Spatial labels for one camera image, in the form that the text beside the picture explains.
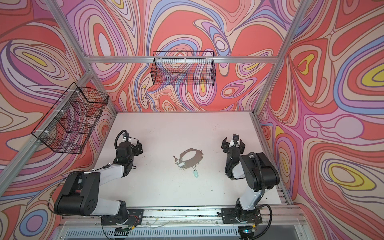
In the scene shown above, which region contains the black wire basket left wall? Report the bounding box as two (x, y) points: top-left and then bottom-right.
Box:
(32, 83), (109, 155)

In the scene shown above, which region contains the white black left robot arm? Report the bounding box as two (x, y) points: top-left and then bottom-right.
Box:
(49, 130), (143, 226)

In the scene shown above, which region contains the black wire basket back wall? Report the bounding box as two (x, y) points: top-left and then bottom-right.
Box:
(151, 50), (217, 86)

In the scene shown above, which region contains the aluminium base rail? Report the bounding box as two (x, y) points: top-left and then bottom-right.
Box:
(51, 205), (315, 240)

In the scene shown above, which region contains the black wire basket wall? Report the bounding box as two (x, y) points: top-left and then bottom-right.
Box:
(151, 50), (217, 86)
(32, 83), (109, 155)

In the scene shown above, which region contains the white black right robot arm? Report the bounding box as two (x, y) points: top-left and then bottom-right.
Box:
(218, 134), (280, 225)

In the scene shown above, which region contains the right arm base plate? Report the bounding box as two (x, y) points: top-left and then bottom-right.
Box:
(217, 208), (263, 225)

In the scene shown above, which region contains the mint green key tag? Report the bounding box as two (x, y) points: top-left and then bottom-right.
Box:
(193, 169), (199, 178)

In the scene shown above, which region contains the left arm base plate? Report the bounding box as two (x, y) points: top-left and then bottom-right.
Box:
(101, 209), (144, 227)

